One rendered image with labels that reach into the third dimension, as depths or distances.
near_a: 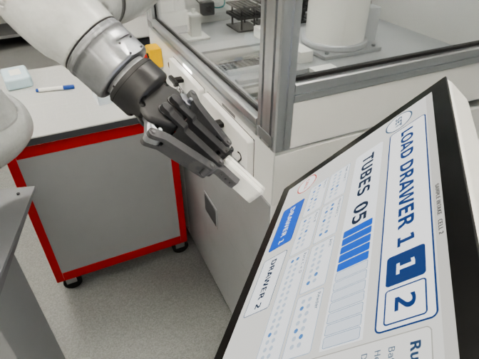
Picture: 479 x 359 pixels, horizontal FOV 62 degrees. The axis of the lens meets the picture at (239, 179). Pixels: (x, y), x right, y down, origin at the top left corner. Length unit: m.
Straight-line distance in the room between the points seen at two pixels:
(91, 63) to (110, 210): 1.14
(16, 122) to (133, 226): 0.79
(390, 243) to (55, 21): 0.43
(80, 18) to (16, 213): 0.64
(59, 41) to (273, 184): 0.54
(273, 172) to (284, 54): 0.26
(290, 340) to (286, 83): 0.52
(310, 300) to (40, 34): 0.42
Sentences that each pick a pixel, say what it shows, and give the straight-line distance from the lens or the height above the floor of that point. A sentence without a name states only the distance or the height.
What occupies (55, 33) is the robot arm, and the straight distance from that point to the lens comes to 0.53.
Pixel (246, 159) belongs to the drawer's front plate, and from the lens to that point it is 0.93.
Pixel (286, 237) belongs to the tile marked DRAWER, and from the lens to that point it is 0.55.
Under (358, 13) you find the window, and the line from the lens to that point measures 0.85.
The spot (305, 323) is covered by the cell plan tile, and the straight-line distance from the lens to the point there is 0.39.
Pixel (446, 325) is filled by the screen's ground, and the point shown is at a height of 1.18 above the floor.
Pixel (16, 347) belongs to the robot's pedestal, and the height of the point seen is 0.48.
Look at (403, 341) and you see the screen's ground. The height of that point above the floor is 1.15.
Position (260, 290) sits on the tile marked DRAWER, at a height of 1.00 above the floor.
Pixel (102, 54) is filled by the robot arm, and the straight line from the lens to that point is 0.52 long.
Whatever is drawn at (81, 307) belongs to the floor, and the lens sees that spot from 1.84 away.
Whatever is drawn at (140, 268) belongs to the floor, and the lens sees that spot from 1.90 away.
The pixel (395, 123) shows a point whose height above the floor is 1.14.
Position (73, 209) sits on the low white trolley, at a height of 0.43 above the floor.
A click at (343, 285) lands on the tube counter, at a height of 1.11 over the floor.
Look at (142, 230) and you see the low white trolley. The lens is 1.73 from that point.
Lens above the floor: 1.40
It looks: 37 degrees down
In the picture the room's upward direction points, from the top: straight up
